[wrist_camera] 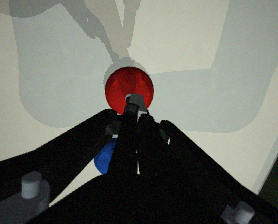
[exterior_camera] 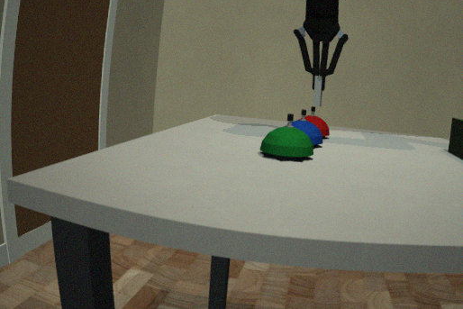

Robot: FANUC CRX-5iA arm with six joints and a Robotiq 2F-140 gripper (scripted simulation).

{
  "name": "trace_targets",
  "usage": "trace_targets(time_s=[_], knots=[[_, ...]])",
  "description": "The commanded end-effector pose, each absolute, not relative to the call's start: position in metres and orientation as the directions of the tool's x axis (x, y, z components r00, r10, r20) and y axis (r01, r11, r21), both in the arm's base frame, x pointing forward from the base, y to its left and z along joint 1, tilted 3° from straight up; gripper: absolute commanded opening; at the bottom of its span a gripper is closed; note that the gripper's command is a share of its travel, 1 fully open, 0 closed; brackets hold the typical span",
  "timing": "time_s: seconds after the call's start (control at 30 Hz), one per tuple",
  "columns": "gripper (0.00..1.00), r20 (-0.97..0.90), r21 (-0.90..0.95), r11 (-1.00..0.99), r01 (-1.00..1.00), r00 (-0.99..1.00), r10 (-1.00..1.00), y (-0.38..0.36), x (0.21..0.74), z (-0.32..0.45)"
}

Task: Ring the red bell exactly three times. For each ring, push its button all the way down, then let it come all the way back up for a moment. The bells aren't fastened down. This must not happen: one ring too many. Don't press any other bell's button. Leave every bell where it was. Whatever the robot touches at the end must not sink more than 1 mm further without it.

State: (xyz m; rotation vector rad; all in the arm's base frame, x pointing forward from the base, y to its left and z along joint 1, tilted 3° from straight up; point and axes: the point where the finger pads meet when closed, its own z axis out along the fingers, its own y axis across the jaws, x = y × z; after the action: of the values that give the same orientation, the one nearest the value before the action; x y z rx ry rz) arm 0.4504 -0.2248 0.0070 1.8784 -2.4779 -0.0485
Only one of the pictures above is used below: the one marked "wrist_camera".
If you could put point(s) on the blue dome bell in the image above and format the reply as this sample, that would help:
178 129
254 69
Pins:
102 159

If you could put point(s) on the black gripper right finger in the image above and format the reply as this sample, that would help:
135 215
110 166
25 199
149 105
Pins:
193 184

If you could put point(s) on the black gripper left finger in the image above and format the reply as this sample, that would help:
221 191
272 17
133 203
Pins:
31 181

